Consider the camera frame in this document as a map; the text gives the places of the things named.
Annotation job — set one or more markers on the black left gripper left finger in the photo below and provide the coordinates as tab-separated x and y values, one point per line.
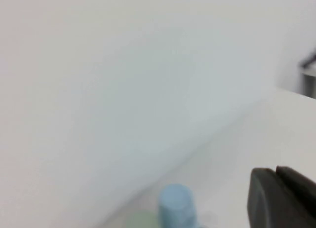
266	203

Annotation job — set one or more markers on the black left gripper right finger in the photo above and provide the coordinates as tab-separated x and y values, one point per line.
301	188

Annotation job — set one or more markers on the blue plastic cup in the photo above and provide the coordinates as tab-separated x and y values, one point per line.
176	205

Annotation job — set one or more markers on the green plastic cup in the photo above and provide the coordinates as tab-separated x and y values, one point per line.
143	220

